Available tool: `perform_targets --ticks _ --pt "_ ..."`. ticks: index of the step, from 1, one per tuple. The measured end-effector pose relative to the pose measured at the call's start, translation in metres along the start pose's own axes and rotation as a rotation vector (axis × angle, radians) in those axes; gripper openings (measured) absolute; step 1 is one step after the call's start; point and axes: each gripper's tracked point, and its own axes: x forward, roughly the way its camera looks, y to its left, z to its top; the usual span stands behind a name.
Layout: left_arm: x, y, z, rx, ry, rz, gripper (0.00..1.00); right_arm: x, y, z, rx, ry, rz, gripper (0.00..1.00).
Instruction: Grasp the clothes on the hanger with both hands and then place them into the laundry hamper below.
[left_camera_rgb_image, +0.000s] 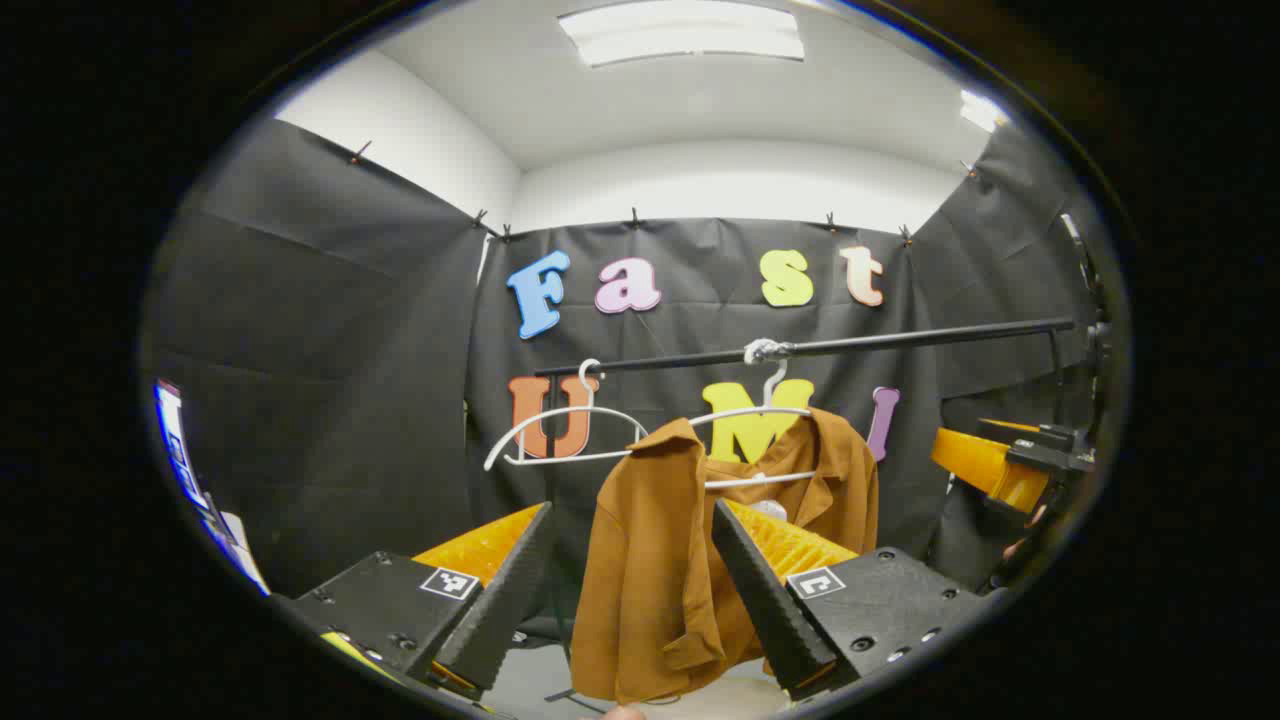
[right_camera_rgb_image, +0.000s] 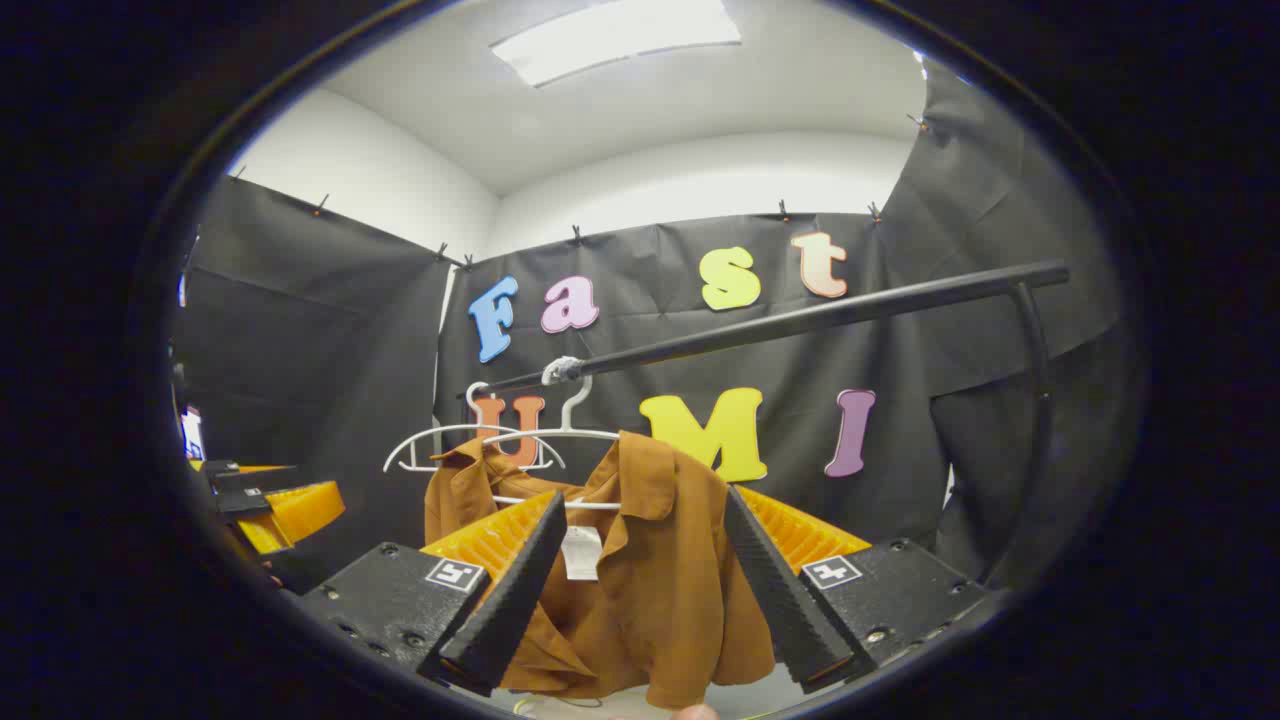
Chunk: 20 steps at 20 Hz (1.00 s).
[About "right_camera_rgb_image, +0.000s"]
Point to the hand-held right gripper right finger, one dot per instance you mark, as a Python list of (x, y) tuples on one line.
[(780, 600)]

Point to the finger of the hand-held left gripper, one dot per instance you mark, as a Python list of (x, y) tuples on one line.
[(300, 515), (240, 490)]

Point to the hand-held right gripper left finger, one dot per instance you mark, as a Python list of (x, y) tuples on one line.
[(510, 600)]

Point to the brown shirt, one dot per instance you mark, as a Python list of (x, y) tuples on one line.
[(670, 600)]

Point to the white plastic hanger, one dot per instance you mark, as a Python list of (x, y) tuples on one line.
[(560, 433), (425, 467)]

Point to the black clothes rack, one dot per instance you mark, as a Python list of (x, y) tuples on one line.
[(850, 312)]

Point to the white printed panel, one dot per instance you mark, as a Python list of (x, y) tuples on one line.
[(193, 435)]

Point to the silver tape wrap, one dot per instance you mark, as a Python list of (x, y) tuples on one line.
[(560, 370)]

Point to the row of small cloth clips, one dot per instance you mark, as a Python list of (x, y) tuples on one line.
[(577, 235)]

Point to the ceiling light panel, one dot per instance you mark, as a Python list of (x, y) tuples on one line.
[(610, 40)]

